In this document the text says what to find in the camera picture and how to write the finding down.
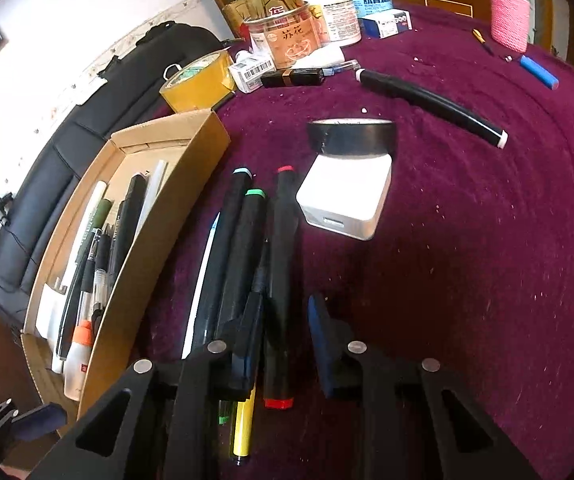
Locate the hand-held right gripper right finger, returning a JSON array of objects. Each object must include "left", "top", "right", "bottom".
[{"left": 308, "top": 294, "right": 542, "bottom": 480}]

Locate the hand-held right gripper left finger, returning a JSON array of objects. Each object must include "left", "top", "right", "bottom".
[{"left": 54, "top": 290, "right": 268, "bottom": 480}]

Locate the yellow black pen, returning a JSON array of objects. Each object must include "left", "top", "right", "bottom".
[{"left": 230, "top": 240, "right": 270, "bottom": 463}]

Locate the thin white pen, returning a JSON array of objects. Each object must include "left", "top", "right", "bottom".
[{"left": 182, "top": 212, "right": 223, "bottom": 361}]

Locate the black marker red cap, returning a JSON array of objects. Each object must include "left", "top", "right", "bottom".
[{"left": 263, "top": 165, "right": 299, "bottom": 409}]

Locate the black marker green cap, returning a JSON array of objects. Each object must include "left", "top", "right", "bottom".
[{"left": 217, "top": 189, "right": 268, "bottom": 426}]

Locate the thin black pen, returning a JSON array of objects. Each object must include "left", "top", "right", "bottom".
[{"left": 56, "top": 230, "right": 99, "bottom": 358}]

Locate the black marker blue cap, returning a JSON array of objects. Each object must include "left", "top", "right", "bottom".
[{"left": 192, "top": 167, "right": 254, "bottom": 356}]

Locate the cardboard tray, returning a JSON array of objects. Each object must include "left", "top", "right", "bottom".
[{"left": 21, "top": 108, "right": 231, "bottom": 413}]

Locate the clear gel pen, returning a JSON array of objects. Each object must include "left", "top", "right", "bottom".
[{"left": 92, "top": 267, "right": 109, "bottom": 321}]

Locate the large black marker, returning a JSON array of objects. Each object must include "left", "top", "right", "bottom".
[
  {"left": 354, "top": 69, "right": 510, "bottom": 151},
  {"left": 112, "top": 172, "right": 150, "bottom": 271}
]

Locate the olive green black pen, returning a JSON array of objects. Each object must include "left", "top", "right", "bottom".
[{"left": 70, "top": 181, "right": 113, "bottom": 286}]

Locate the orange tip glue bottle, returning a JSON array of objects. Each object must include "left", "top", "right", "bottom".
[{"left": 62, "top": 322, "right": 94, "bottom": 402}]

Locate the clear black ballpoint pen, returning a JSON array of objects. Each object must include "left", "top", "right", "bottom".
[{"left": 78, "top": 260, "right": 99, "bottom": 331}]

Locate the white charger cube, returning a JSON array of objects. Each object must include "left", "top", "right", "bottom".
[{"left": 295, "top": 152, "right": 394, "bottom": 242}]

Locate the maroon tablecloth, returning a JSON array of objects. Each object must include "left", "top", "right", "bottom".
[{"left": 132, "top": 2, "right": 574, "bottom": 480}]

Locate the white stick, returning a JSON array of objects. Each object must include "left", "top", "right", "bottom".
[{"left": 144, "top": 160, "right": 168, "bottom": 221}]

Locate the black tape roll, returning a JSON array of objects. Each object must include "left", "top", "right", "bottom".
[{"left": 307, "top": 117, "right": 399, "bottom": 158}]

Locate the tan packing tape roll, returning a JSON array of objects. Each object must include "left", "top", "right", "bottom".
[{"left": 159, "top": 50, "right": 238, "bottom": 113}]

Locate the black lipstick tube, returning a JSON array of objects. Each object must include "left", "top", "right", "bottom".
[{"left": 260, "top": 66, "right": 325, "bottom": 89}]

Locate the black leather chair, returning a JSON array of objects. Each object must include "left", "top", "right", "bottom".
[{"left": 0, "top": 21, "right": 228, "bottom": 311}]

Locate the small white barcode box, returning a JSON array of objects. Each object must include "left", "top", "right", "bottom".
[{"left": 229, "top": 52, "right": 274, "bottom": 93}]

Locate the clear blue pen cap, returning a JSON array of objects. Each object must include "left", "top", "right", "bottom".
[{"left": 323, "top": 60, "right": 360, "bottom": 76}]

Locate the white tag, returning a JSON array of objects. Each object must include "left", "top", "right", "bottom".
[{"left": 74, "top": 76, "right": 105, "bottom": 106}]

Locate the orange label clear jar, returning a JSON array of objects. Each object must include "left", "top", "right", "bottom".
[{"left": 243, "top": 2, "right": 318, "bottom": 71}]

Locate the white blue small box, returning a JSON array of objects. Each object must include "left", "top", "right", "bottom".
[{"left": 359, "top": 9, "right": 414, "bottom": 40}]

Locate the white pill bottle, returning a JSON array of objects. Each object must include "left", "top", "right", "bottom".
[{"left": 299, "top": 0, "right": 363, "bottom": 46}]

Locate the brown printed box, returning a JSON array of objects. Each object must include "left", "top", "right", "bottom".
[{"left": 223, "top": 0, "right": 308, "bottom": 48}]

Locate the small yellow black tool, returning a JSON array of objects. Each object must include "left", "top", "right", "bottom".
[{"left": 472, "top": 27, "right": 495, "bottom": 56}]

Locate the blue lighter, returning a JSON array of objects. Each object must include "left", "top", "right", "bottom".
[{"left": 519, "top": 55, "right": 560, "bottom": 90}]

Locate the pink knitted bottle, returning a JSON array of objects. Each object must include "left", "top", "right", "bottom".
[{"left": 487, "top": 0, "right": 532, "bottom": 54}]

